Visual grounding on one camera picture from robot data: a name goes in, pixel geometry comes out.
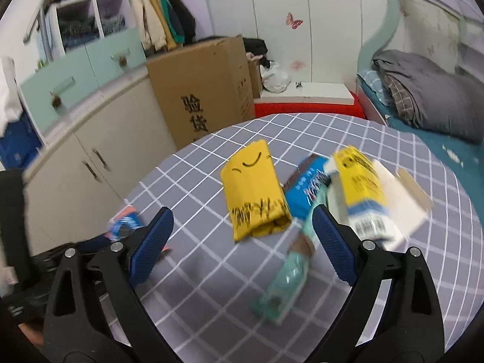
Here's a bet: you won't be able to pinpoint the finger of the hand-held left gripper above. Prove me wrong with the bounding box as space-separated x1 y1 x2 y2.
75 234 131 257

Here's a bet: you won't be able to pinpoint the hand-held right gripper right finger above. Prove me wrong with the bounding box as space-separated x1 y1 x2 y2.
312 204 444 363

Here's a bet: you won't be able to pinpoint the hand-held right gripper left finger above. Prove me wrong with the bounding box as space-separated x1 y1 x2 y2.
43 206 183 363

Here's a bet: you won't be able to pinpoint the blue and orange packet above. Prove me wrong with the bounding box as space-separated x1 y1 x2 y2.
108 205 143 241

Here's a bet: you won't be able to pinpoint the teal snack bar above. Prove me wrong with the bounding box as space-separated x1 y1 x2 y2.
253 193 330 324

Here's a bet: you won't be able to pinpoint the yellow and white carton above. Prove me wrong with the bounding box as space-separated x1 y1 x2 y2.
326 146 435 250

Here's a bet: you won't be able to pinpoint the yellow smile-print packet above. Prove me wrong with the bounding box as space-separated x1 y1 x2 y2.
220 140 292 243

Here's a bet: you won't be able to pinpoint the blue box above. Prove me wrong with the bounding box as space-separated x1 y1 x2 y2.
283 155 341 220

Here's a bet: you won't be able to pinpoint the blue patterned package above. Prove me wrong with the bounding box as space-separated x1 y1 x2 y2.
0 115 41 169

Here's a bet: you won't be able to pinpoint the grey checked tablecloth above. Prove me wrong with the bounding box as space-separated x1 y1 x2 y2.
110 113 484 363

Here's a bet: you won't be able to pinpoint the low white cabinet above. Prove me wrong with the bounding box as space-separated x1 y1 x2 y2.
21 70 181 255

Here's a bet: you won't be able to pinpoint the white paper bag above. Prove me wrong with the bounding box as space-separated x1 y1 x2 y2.
0 57 24 129

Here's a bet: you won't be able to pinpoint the mint drawer unit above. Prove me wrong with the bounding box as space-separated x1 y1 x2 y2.
19 26 148 137

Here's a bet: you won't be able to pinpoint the teal bed sheet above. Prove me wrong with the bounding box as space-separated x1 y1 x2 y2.
363 94 484 227

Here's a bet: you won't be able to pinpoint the white board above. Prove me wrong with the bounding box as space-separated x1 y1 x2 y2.
254 82 356 104

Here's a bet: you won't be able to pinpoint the blue plaid pillow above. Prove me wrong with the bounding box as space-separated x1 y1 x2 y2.
357 69 391 105

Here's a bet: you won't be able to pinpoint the large cardboard box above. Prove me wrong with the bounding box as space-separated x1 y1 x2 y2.
146 35 256 150

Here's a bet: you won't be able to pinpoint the white plastic bag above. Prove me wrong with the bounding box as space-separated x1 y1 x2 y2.
260 60 291 93

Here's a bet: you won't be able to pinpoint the grey blanket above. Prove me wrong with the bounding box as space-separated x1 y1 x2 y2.
371 49 484 145

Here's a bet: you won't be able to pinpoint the grey metal handrail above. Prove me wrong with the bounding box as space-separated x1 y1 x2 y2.
23 0 57 61

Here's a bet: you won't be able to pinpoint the folded dark clothes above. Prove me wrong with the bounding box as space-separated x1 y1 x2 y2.
60 19 95 46
100 15 126 35

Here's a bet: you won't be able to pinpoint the black clothes heap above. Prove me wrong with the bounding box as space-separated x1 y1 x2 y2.
242 38 269 61

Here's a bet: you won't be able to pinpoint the tan hanging garment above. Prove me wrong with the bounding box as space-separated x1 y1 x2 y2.
147 0 177 50

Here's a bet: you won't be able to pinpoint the green hanging garment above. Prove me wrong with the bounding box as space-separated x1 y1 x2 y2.
157 0 186 44

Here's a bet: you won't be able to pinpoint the cream hanging jacket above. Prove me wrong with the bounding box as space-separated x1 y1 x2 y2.
126 0 167 50

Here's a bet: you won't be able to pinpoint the mint bunk bed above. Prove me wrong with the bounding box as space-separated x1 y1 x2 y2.
355 0 484 167

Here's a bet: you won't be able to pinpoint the dark hanging coat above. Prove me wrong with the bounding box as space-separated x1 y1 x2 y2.
159 0 198 44

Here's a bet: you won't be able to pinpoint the white wardrobe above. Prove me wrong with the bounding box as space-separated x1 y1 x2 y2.
198 0 387 84

